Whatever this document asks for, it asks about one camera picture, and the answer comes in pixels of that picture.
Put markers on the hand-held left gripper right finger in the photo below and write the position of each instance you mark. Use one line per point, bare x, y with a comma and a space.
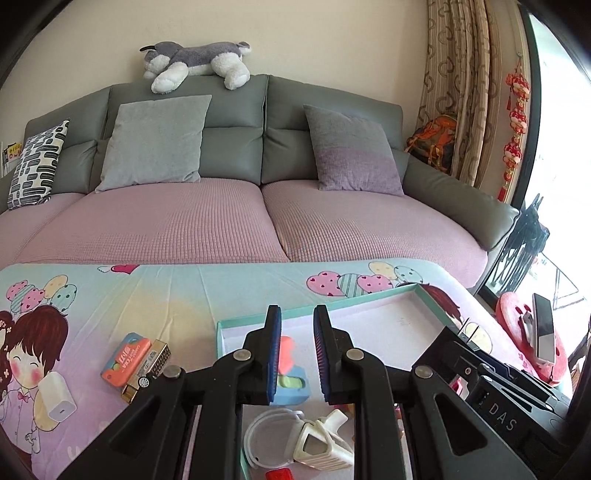
321, 350

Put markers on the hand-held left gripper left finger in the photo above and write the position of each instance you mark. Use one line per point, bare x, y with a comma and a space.
275, 350

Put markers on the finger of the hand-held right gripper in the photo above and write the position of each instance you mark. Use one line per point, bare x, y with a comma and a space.
517, 383

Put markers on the blue orange toy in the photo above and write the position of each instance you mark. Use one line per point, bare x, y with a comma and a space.
293, 394

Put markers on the teal rimmed white tray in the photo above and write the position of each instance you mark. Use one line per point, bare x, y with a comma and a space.
392, 318

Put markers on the white ribbed toy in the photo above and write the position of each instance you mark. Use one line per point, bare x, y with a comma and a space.
323, 445

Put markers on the small red item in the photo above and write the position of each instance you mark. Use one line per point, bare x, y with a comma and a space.
279, 474

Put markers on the pink round stool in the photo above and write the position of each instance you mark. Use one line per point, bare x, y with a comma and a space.
512, 323

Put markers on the black phone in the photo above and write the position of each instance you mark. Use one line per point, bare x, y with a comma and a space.
544, 327

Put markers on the small toy bus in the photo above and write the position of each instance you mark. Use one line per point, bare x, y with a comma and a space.
157, 357

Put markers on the printed cartoon cloth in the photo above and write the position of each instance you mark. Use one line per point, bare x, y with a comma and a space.
161, 300

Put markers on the black metal rack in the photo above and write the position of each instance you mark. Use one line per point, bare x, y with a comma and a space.
521, 244

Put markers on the orange tin box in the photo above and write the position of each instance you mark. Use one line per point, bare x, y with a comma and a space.
124, 360

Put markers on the pink sofa cover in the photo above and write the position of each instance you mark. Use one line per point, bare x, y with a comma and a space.
184, 221

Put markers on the grey purple pillow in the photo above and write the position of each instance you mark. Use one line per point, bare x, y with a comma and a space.
351, 152

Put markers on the grey sofa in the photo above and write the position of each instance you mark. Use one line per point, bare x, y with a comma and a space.
233, 152

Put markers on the white charger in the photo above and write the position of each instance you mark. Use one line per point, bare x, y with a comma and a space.
57, 397

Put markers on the orange backpack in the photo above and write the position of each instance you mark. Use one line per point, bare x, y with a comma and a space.
434, 143

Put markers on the plain grey pillow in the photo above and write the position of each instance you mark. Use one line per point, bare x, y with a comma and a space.
154, 143

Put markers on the red hanging ornament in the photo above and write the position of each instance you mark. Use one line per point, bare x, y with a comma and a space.
516, 120

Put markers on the black white patterned pillow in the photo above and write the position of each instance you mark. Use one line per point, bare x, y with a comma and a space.
37, 166

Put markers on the grey white plush husky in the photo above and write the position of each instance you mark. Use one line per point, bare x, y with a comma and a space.
194, 57

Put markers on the beige patterned curtain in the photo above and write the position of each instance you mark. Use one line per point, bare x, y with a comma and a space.
461, 69

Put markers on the white book rack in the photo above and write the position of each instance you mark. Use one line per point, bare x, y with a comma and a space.
10, 159

